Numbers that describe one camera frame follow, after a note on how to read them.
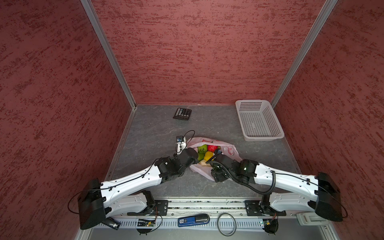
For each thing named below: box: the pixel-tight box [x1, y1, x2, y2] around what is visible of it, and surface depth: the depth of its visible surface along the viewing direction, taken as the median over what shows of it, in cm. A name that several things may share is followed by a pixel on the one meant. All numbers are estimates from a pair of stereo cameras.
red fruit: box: [207, 145, 218, 153], surface depth 92 cm
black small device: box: [101, 217, 121, 231], surface depth 69 cm
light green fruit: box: [197, 144, 208, 161], surface depth 91 cm
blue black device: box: [177, 213, 210, 227], surface depth 69 cm
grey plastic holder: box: [296, 212, 330, 226], surface depth 70 cm
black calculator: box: [172, 107, 192, 121], surface depth 115 cm
